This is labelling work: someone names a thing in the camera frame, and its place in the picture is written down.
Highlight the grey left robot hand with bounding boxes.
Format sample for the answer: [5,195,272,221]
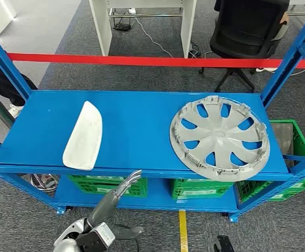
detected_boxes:
[87,170,144,240]

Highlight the white plastic car part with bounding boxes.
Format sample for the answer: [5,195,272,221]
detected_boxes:
[62,101,103,171]

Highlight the blue metal shelf rack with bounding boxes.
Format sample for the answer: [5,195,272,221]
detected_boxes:
[0,0,305,223]

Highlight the green plastic crate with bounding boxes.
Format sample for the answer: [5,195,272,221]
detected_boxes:
[171,178,233,191]
[267,192,303,203]
[67,175,148,189]
[75,186,148,198]
[171,188,231,200]
[238,119,305,196]

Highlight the chrome stanchion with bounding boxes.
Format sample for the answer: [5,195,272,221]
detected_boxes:
[0,83,61,193]

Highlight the red barrier belt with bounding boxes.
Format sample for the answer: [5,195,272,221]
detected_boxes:
[0,52,305,88]

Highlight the black robot foot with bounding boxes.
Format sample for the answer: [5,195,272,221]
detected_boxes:
[213,236,235,252]

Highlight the grey wheel hubcap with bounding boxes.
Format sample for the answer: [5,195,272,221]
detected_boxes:
[170,96,271,182]

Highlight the standing person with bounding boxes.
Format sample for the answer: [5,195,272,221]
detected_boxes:
[0,55,37,119]

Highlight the white desk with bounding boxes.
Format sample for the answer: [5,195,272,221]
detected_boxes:
[286,0,305,48]
[88,0,198,59]

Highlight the black router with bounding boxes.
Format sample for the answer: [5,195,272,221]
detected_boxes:
[113,17,132,32]

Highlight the black office chair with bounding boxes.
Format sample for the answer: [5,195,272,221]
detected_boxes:
[198,0,291,93]

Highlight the seated person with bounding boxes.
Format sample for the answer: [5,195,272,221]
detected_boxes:
[214,0,291,39]

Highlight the black camera cable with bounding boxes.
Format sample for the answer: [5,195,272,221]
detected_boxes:
[116,224,140,252]

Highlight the black power strip cables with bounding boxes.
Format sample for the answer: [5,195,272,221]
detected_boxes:
[188,41,203,59]

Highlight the white extension cable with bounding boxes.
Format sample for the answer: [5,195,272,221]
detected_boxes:
[256,67,305,82]

